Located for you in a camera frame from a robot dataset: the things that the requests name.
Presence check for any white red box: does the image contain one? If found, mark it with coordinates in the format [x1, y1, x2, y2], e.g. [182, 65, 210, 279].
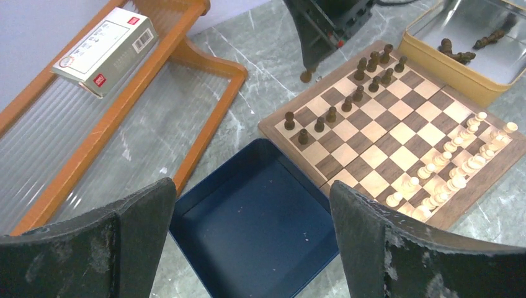
[51, 7, 158, 98]

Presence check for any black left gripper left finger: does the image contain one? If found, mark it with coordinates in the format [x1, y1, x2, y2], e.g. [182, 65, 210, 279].
[1, 178, 177, 297]

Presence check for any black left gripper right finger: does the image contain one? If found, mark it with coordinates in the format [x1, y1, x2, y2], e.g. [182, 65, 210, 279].
[329, 181, 525, 297]

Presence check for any orange wooden rack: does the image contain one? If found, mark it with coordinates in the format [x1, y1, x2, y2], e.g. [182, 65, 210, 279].
[1, 1, 248, 235]

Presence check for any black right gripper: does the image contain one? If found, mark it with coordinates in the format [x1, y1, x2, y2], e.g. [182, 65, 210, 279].
[284, 0, 375, 70]

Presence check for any blue metal tin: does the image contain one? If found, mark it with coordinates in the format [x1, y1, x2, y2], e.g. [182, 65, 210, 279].
[169, 138, 339, 298]

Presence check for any wooden chess board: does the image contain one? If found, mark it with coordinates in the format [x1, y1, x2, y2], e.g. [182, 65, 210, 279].
[259, 41, 525, 229]

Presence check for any light chess pieces row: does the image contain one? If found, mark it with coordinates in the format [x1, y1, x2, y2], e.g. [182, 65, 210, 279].
[375, 112, 525, 227]

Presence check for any dark pawn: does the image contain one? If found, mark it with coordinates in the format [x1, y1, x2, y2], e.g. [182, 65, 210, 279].
[352, 86, 364, 102]

